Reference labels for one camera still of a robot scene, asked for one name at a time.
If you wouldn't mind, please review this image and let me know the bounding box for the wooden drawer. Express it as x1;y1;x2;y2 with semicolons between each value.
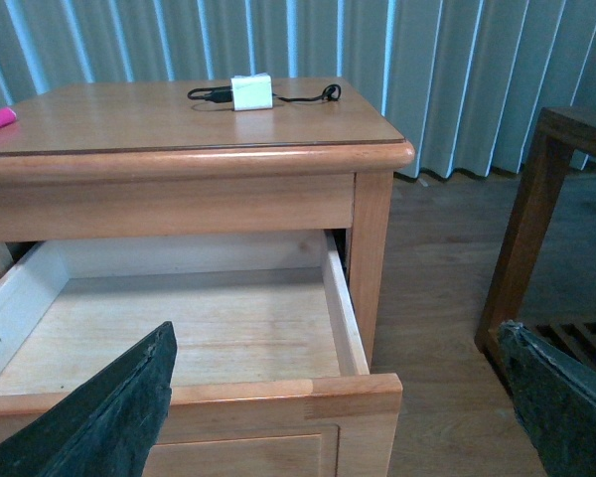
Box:
0;231;402;476

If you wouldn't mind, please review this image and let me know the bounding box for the light wooden nightstand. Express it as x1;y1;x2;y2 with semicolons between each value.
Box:
0;78;415;351

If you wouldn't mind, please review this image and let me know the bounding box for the grey pleated curtain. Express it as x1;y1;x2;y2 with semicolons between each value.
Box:
0;1;596;178

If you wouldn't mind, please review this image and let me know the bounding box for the dark wooden side table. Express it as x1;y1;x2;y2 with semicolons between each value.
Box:
475;106;596;388

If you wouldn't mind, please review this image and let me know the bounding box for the white charger block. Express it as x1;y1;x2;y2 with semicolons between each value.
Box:
230;73;273;111

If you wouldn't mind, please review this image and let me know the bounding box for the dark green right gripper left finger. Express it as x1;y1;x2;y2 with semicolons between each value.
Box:
0;321;177;476

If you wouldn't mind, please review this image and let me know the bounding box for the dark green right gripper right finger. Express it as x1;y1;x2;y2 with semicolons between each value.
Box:
498;321;596;476

